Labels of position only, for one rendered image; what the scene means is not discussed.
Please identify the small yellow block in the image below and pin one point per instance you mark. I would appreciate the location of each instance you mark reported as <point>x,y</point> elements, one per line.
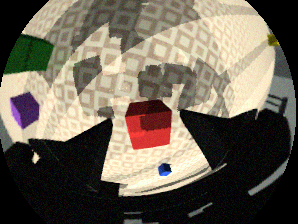
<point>272,40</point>

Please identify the purple cube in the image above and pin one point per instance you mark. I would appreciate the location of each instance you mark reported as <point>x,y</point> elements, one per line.
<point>24,109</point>

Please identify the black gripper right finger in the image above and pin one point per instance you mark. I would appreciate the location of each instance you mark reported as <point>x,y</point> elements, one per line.
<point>215,135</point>

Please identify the small blue block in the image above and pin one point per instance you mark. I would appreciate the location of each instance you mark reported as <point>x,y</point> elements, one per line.
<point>164,169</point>

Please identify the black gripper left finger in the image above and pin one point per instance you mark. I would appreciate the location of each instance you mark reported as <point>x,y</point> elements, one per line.
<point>83,155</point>

